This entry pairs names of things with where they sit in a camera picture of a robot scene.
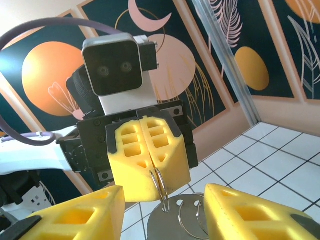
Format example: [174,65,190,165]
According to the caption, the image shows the aluminium corner post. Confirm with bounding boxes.
[191,0,261,126]

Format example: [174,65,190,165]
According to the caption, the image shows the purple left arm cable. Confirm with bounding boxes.
[0,18,121,147]

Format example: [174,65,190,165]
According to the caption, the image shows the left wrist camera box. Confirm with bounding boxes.
[81,33,159,117]

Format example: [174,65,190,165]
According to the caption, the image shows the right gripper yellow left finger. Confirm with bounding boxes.
[0,185,126,240]

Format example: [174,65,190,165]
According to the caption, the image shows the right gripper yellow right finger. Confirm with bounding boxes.
[203,183,320,240]

